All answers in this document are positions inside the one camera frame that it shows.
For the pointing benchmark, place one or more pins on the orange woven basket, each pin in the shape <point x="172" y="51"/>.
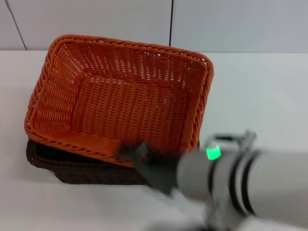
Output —
<point x="130" y="103"/>

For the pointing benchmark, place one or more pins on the dark brown woven basket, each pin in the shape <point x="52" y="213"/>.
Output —
<point x="79" y="172"/>

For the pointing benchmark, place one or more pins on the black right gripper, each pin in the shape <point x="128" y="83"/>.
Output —
<point x="161" y="170"/>

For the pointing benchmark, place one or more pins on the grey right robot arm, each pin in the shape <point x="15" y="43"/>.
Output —
<point x="252" y="183"/>

